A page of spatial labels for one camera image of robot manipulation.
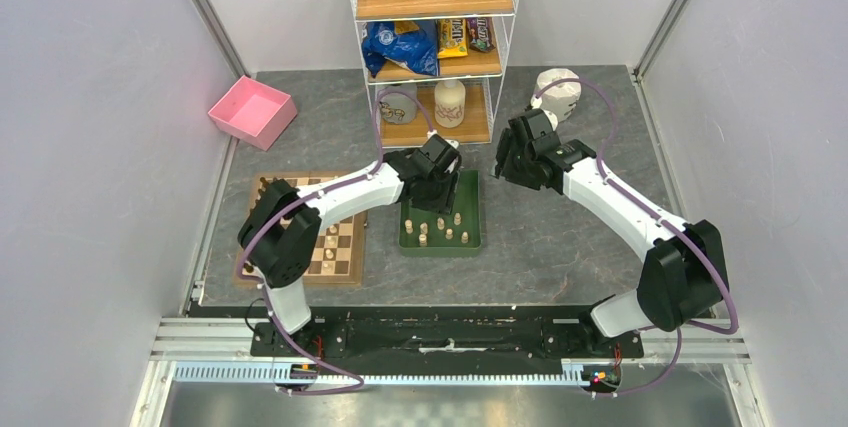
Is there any pink plastic bin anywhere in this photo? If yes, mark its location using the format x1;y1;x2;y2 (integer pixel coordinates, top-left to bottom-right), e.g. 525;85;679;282
207;76;298;151

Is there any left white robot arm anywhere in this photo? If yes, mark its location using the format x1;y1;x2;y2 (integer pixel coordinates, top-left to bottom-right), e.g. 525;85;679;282
237;132;462;356

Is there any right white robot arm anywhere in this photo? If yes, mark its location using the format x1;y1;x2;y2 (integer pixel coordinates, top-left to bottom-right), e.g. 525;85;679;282
493;109;729;356

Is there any green metal tray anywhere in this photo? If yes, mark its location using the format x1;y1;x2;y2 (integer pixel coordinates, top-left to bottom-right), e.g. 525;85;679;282
398;170;483;258

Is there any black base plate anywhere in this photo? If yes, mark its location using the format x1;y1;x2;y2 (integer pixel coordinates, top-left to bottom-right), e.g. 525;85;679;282
250;305;644;360

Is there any yellow candy bag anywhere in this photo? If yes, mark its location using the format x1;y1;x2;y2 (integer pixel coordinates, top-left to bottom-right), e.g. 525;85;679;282
437;18;468;60

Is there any grey patterned mug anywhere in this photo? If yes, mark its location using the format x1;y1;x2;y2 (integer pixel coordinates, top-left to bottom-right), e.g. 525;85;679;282
375;83;418;125

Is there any white toilet paper roll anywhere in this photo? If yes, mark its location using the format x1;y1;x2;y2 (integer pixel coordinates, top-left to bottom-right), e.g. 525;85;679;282
531;68;582;122

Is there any white patterned bottle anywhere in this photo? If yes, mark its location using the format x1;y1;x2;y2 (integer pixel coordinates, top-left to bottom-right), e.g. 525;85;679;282
434;79;466;128

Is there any brown candy bag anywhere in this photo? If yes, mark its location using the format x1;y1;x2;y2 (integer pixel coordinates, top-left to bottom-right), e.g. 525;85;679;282
466;17;496;53

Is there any white wire wooden shelf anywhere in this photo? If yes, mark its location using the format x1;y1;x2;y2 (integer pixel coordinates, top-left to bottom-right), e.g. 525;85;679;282
349;0;520;144

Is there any aluminium rail frame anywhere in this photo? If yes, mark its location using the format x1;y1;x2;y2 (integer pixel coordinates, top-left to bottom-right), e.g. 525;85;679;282
132;297;770;426

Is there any blue snack bag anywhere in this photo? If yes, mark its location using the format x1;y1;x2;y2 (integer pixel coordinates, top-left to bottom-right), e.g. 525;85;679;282
360;20;440;77

